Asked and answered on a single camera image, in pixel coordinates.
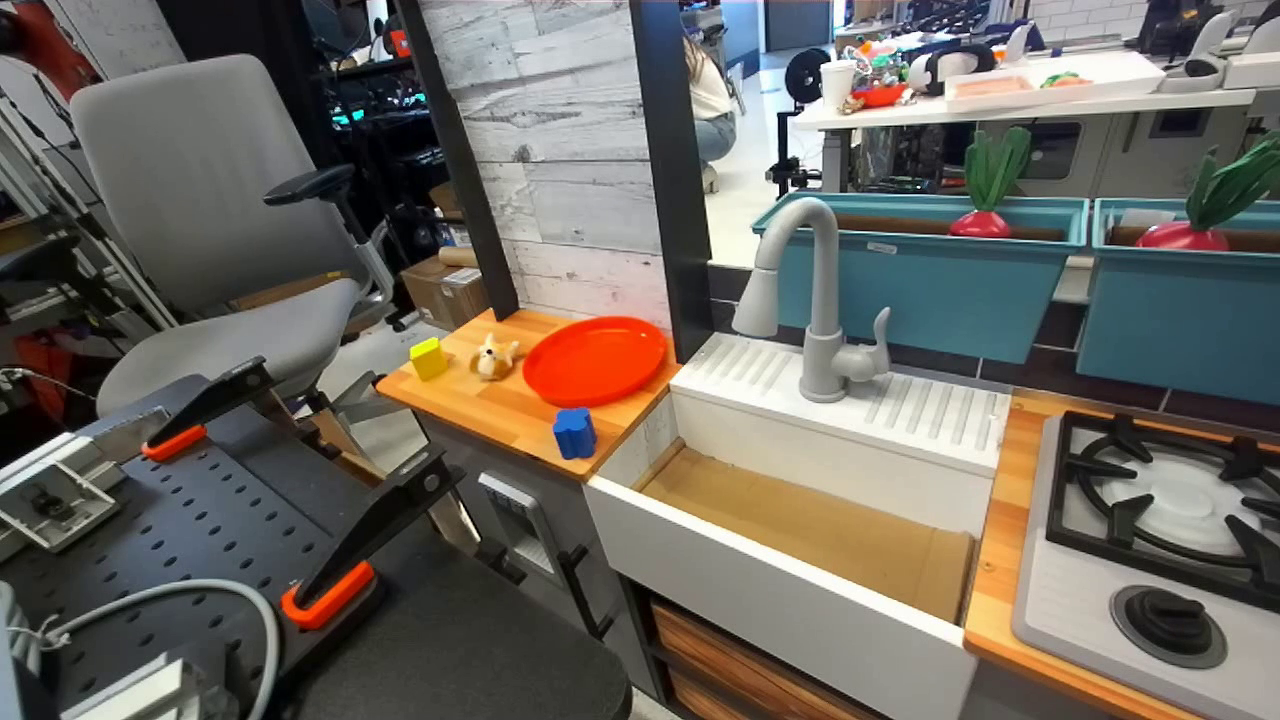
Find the yellow toy block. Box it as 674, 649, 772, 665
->
407, 334, 448, 381

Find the red plastic plate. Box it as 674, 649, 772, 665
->
524, 316, 667, 409

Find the blue toy cube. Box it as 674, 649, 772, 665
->
553, 409, 595, 458

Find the small beige toy figure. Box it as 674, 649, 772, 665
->
471, 334, 519, 381

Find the grey toy faucet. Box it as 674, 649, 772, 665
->
731, 194, 890, 402

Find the cardboard box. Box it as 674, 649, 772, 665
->
398, 247, 489, 327

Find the white toy sink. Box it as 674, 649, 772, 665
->
588, 334, 1010, 720

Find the left teal planter box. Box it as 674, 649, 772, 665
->
749, 189, 1093, 367

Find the teal planter box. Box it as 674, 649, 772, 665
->
1076, 194, 1280, 402
749, 189, 1093, 367

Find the near black orange clamp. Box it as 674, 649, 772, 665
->
279, 454, 456, 632

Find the black orange clamp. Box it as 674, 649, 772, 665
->
279, 454, 456, 632
141, 358, 273, 464

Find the far black orange clamp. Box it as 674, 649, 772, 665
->
141, 358, 273, 464

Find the grey office chair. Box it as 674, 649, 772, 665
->
70, 50, 389, 414

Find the left toy radish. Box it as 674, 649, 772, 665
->
947, 128, 1030, 241

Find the toy radish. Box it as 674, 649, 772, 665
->
1141, 137, 1280, 251
947, 128, 1030, 241

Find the white background table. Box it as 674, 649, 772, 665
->
800, 50, 1259, 189

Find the toy gas stove top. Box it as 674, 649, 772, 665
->
1010, 412, 1280, 720

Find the right teal planter box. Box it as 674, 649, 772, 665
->
1076, 194, 1280, 402

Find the right toy radish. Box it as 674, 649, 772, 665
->
1141, 137, 1280, 251

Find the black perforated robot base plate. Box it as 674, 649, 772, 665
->
0, 414, 630, 720

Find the grey cable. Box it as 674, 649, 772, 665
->
13, 577, 286, 720

